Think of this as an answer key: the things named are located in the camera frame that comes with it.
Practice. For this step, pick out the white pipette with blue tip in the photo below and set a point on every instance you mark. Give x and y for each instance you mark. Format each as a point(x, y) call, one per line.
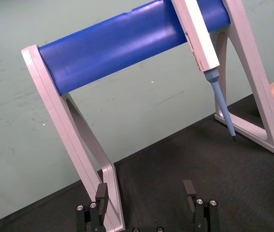
point(200, 38)

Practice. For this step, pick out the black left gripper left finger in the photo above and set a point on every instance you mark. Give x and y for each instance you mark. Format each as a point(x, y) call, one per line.
point(97, 212)

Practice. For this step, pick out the white and blue pipette stand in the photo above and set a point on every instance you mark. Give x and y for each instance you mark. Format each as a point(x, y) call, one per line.
point(108, 48)

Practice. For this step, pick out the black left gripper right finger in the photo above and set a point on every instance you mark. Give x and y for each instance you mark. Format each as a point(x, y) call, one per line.
point(203, 212)

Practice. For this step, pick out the black table cloth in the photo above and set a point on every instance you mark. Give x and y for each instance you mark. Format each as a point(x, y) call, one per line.
point(187, 174)

